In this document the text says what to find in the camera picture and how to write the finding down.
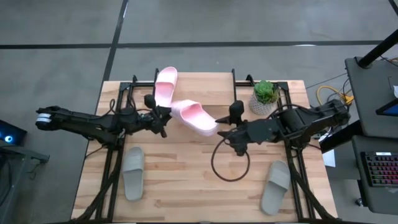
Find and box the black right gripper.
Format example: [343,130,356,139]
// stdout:
[215,100,279,156]

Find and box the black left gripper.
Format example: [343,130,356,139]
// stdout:
[136,94,172,139]

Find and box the pink rubber slide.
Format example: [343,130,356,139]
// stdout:
[169,99,220,137]
[154,66,178,108]

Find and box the grey rubber slide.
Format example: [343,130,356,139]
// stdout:
[122,146,146,202]
[260,160,292,216]

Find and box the black-framed wooden shoe shelf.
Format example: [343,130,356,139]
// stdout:
[151,68,239,108]

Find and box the succulent in patterned white pot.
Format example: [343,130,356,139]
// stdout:
[248,80,280,116]

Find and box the white paper sheet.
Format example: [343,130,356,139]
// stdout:
[322,149,336,168]

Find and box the dark grey equipment stand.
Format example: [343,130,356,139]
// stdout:
[0,139,50,224]

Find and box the grey desk with pole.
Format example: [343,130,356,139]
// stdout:
[344,57,398,139]

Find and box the black computer with blue light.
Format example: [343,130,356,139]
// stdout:
[0,119,28,147]

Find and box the backlit black keyboard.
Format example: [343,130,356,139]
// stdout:
[360,151,398,188]

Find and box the tablet with blue screen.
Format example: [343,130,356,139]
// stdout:
[375,98,398,118]

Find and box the black slanted pole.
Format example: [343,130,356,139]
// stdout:
[356,29,398,68]

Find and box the grey desk with keyboard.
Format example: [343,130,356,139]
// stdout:
[351,135,398,216]

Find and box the yellow cable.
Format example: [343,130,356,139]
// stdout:
[316,85,354,106]

